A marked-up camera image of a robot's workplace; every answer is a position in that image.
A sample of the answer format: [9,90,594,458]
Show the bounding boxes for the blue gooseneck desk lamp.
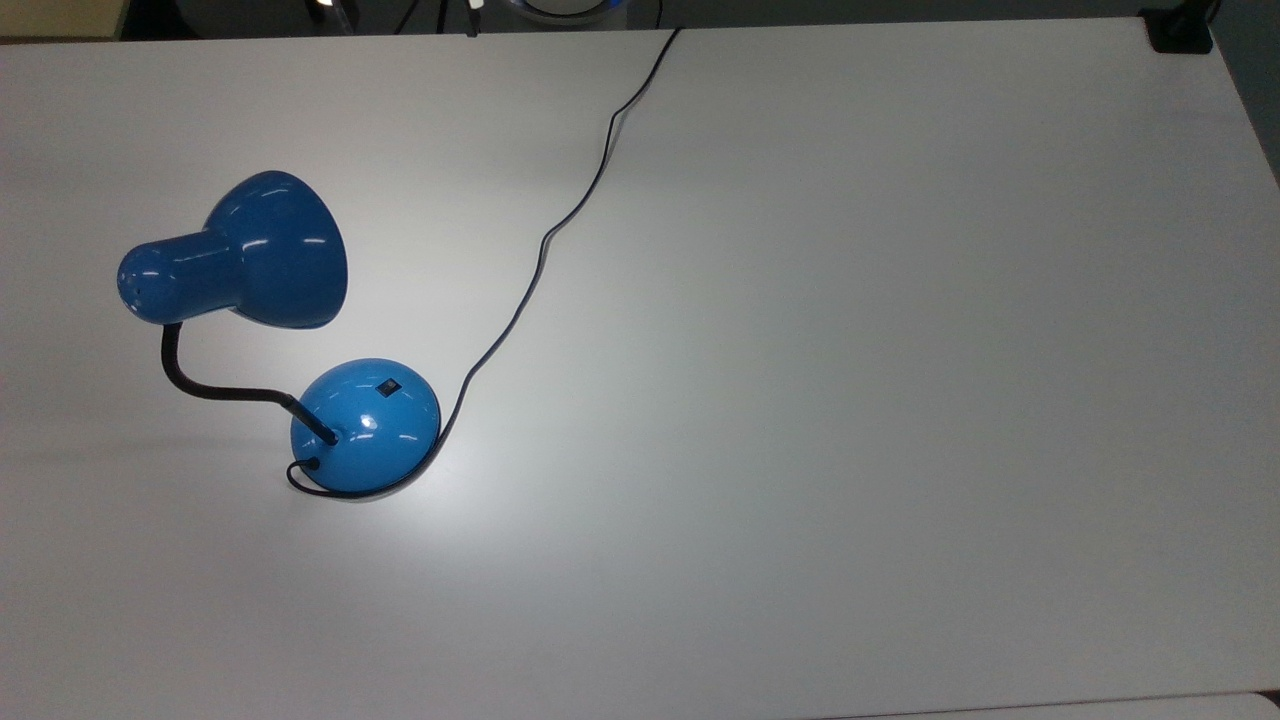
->
[116,170,442,498]

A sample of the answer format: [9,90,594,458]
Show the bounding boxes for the beige wooden board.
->
[0,0,128,43]

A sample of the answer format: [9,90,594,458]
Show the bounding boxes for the black lamp power cable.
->
[286,27,684,498]

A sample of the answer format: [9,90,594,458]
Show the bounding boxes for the black clamp mount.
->
[1141,0,1219,55]

